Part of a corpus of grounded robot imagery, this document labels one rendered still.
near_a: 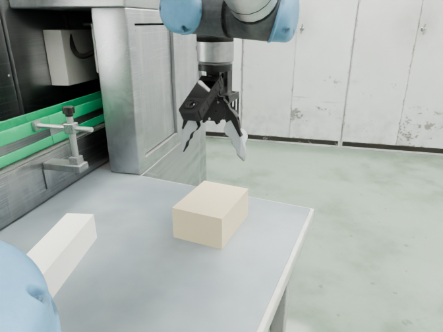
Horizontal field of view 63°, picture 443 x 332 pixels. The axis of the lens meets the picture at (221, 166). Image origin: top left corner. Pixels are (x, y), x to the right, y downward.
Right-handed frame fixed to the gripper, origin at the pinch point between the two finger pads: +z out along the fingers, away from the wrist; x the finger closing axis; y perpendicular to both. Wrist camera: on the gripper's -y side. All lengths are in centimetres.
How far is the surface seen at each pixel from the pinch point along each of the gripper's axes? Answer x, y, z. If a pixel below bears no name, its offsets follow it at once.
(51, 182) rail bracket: 46.1, -4.3, 12.5
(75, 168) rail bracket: 36.6, -4.1, 7.0
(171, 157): 38, 44, 20
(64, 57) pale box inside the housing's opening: 66, 25, -17
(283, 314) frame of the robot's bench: -16, 12, 48
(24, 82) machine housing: 71, 13, -11
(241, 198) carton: -6.1, 3.4, 10.3
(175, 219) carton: 5.1, -7.8, 12.5
